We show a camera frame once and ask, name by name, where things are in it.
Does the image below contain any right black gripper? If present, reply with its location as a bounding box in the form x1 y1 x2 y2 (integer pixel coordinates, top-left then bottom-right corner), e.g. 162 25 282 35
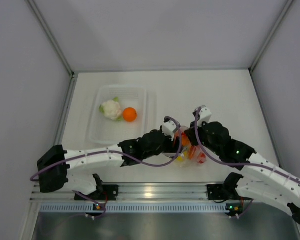
184 118 222 156

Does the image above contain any fake yellow lemon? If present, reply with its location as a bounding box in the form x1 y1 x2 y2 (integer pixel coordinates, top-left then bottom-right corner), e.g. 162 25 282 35
176 154 186 163

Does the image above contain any clear zip top bag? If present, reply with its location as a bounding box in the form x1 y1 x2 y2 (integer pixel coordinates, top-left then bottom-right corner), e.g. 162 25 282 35
174 126 204 167

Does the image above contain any fake orange fruit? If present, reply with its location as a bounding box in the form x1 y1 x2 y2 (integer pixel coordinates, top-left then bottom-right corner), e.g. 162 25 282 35
122 107 138 123

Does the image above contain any fake white cauliflower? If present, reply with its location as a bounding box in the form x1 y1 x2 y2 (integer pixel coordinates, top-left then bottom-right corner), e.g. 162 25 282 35
99 97 123 121

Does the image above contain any fake orange bell pepper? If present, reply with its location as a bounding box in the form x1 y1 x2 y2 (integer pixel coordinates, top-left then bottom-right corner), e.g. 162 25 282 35
181 135 191 147

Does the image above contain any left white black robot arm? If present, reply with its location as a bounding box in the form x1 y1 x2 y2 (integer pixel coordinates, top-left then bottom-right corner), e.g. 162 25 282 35
37 130 181 200

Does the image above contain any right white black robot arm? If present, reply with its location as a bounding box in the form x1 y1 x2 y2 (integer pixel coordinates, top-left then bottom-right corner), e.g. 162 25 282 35
185 122 300 225

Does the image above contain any white plastic basket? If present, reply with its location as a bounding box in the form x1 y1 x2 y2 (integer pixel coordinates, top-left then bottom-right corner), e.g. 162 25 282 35
87 85 148 145

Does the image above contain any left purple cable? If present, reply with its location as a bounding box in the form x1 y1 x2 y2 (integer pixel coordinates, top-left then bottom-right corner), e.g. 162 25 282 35
30 116 183 182

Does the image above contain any purple cable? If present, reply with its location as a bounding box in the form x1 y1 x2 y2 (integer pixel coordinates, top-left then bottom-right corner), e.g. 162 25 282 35
30 116 183 182
193 108 300 191

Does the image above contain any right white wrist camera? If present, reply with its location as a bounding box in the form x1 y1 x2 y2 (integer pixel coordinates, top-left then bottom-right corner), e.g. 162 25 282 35
193 105 212 126

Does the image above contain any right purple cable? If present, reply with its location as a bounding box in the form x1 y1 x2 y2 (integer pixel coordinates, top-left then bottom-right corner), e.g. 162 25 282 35
193 108 300 191

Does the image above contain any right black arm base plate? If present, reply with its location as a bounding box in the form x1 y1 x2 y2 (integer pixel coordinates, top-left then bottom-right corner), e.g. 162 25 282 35
206 184 230 203

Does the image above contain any aluminium mounting rail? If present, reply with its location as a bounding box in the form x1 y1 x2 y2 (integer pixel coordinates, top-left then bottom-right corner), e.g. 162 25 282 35
29 181 241 202

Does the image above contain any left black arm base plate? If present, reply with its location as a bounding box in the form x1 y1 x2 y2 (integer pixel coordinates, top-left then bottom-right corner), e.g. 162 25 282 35
85 184 119 202

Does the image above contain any white slotted cable duct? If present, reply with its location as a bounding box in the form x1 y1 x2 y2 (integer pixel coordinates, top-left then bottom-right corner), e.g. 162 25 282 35
39 201 243 213

